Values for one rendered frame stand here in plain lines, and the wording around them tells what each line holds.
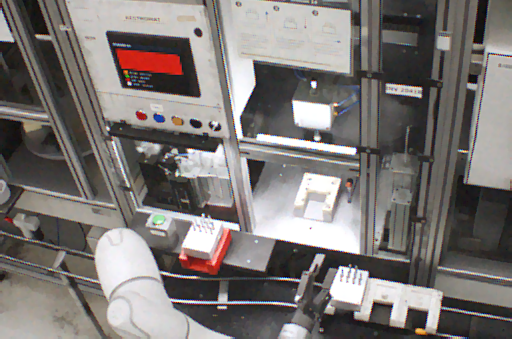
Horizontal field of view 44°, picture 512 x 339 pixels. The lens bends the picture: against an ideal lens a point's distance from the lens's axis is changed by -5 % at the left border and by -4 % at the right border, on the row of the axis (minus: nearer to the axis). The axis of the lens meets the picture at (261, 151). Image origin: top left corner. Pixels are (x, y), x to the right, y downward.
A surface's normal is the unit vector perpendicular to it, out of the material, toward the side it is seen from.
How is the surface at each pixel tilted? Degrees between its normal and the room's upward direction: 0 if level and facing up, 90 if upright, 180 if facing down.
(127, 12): 90
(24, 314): 0
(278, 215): 0
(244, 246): 0
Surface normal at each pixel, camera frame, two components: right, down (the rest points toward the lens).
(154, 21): -0.30, 0.70
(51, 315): -0.10, -0.70
